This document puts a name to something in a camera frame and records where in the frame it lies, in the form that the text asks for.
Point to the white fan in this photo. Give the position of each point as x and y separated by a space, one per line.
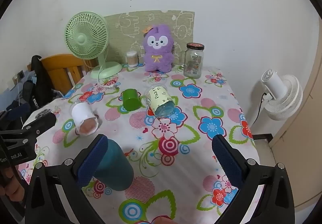
284 95

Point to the teal cup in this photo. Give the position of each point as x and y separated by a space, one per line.
116 167

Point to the black bag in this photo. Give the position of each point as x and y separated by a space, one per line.
41 83

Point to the clear cup with yellow label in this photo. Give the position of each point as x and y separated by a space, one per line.
159 98

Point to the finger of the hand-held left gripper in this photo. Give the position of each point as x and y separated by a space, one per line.
42 123

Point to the green desk fan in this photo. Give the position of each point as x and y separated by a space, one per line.
83 38

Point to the green elephant print mat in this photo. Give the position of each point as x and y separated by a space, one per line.
130 23

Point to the wooden chair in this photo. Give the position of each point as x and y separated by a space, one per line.
57 63

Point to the dark cloth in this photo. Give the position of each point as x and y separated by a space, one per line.
13 113

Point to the cotton swab container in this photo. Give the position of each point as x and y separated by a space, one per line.
132 59

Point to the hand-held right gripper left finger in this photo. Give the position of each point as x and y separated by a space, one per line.
92 162

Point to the person's left hand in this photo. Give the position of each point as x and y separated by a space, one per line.
17 187

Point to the floral tablecloth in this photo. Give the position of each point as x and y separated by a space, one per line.
193 116

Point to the purple plush toy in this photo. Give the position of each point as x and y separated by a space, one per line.
158 59

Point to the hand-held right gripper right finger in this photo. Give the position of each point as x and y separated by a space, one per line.
227 157

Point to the wall socket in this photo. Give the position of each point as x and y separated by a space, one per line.
19 75

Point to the clear cup with white label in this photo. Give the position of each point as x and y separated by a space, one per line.
81 114

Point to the glass jar with lid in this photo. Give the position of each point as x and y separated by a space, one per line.
193 67

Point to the green cup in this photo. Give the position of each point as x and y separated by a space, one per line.
131 102

